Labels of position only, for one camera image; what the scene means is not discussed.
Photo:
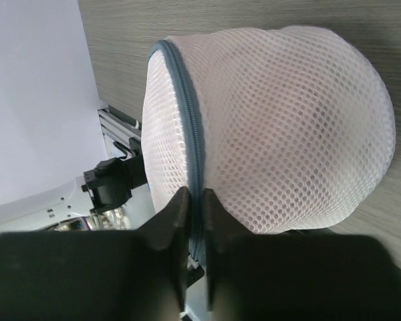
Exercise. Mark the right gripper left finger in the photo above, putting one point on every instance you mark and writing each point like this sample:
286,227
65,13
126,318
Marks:
136,274

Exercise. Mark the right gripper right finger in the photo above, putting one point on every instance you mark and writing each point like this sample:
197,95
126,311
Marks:
296,276

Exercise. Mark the white mesh laundry bag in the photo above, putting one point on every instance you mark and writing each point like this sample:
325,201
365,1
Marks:
291,128

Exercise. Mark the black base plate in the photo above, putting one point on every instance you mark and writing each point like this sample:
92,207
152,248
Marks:
127,147

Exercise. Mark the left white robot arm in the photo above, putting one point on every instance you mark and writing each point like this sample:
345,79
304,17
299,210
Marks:
115,185

